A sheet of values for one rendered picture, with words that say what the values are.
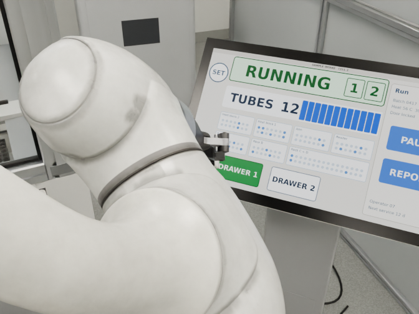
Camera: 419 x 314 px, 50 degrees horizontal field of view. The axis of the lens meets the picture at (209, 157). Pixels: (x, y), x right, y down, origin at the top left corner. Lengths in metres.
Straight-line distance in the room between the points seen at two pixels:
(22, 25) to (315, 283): 0.82
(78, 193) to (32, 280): 0.82
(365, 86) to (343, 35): 1.12
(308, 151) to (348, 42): 1.15
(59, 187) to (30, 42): 0.32
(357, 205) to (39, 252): 0.69
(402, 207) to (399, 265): 1.15
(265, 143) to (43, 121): 0.59
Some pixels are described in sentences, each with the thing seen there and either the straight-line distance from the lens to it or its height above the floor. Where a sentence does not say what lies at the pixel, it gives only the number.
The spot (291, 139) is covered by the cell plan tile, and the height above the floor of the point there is 1.07.
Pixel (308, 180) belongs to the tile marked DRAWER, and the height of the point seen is 1.01.
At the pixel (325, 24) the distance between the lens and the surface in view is 2.09.
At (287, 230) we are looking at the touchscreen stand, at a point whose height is 0.82.
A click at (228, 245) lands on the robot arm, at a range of 0.32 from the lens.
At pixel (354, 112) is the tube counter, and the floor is 1.12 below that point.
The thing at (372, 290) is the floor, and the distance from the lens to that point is 2.08.
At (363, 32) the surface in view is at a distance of 1.89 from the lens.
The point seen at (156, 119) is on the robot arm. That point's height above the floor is 1.34.
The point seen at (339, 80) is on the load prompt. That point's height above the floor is 1.16.
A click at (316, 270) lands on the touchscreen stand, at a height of 0.72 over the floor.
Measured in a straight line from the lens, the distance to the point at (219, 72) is 0.93.
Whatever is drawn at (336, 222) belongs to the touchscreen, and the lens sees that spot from 0.85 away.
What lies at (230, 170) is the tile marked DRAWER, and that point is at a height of 1.00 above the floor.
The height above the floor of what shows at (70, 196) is 0.89.
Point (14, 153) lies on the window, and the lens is 0.98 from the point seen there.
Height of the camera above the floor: 1.52
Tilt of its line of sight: 34 degrees down
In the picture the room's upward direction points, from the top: straight up
